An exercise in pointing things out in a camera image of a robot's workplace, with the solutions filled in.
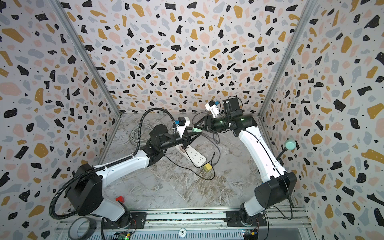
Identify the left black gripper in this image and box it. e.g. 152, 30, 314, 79
160, 127, 204, 153

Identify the white power strip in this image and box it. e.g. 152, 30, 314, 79
175, 144, 207, 168

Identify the black USB cable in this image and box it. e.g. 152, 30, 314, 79
163, 140, 221, 181

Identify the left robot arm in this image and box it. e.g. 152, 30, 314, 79
49, 111, 202, 229

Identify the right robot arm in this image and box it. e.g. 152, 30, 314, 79
199, 97, 297, 225

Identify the green USB charger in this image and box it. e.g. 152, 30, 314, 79
192, 128, 203, 133

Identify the yellow USB charger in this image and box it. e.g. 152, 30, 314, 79
203, 163, 213, 172

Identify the red cube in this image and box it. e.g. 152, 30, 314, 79
116, 196, 125, 203

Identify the black tape roll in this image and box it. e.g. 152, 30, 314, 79
68, 217, 97, 240

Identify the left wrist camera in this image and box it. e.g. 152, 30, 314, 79
175, 117, 191, 137

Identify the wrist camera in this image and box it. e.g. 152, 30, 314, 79
175, 117, 191, 137
205, 100, 220, 119

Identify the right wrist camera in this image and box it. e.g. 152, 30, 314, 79
205, 100, 220, 119

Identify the grey power strip cable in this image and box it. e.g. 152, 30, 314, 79
128, 115, 176, 146

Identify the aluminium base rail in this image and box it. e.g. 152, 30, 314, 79
52, 206, 316, 240

